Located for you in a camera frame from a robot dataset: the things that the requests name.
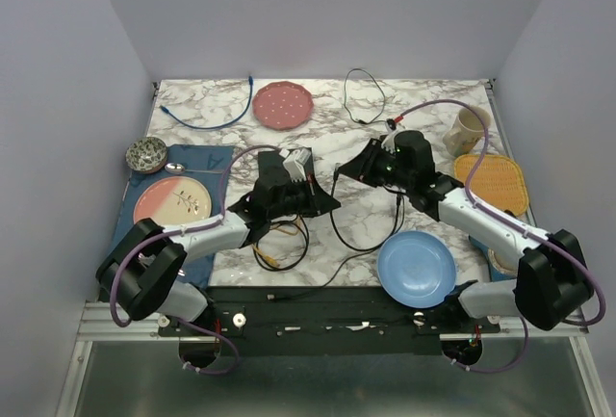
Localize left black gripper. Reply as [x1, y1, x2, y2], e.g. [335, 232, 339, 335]
[268, 172, 341, 221]

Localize blue fabric placemat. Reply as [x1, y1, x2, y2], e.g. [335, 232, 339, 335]
[109, 137, 234, 271]

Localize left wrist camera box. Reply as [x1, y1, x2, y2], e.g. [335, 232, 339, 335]
[282, 147, 312, 182]

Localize patterned small bowl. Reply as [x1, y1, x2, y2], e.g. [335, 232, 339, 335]
[125, 137, 167, 174]

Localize aluminium mounting rail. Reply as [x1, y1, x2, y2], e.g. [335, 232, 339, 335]
[75, 299, 591, 341]

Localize cream ceramic mug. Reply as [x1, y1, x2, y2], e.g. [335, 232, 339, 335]
[443, 106, 492, 157]

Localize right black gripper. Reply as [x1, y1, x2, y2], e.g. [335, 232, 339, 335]
[337, 138, 413, 190]

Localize yellow woven mat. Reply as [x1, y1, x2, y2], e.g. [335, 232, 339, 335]
[471, 154, 529, 217]

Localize pink dotted plate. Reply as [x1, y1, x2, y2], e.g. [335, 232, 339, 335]
[251, 81, 314, 131]

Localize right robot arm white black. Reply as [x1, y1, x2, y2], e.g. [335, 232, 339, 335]
[338, 131, 605, 332]

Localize black power cable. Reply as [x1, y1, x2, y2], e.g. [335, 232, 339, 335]
[267, 67, 408, 300]

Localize black network switch box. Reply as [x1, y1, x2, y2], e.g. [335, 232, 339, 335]
[257, 147, 315, 183]

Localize yellow ethernet cable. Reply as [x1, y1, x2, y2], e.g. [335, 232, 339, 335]
[251, 222, 302, 271]

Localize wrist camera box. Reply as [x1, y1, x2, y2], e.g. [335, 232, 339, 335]
[381, 129, 398, 154]
[282, 147, 312, 182]

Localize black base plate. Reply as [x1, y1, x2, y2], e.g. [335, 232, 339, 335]
[98, 284, 564, 357]

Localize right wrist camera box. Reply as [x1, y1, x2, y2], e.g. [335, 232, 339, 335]
[381, 129, 398, 154]

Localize pink cream plate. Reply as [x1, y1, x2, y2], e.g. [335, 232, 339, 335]
[133, 176, 213, 226]

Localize blue ethernet cable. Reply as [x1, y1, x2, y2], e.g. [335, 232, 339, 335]
[160, 74, 256, 130]

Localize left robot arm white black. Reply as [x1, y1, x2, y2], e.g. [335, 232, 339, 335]
[96, 144, 341, 335]

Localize metal spoon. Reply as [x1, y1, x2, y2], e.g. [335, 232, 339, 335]
[164, 162, 224, 175]

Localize blue plastic plate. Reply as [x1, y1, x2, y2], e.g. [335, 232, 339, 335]
[376, 230, 456, 308]

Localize blue star-shaped dish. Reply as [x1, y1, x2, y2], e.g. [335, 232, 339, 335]
[468, 236, 517, 282]

